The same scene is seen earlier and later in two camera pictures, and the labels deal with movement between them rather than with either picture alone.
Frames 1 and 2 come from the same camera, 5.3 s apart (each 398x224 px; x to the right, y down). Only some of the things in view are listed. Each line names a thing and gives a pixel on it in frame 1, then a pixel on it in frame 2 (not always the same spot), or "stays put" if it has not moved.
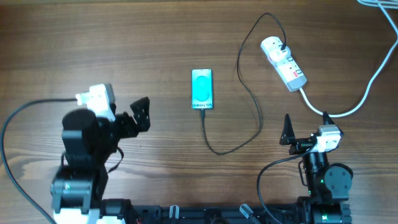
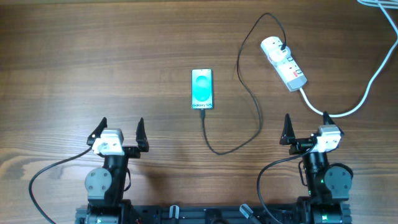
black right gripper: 288,137 stays put
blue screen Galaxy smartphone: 202,91 stays put
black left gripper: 141,117 to 133,152
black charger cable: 202,111 stays put
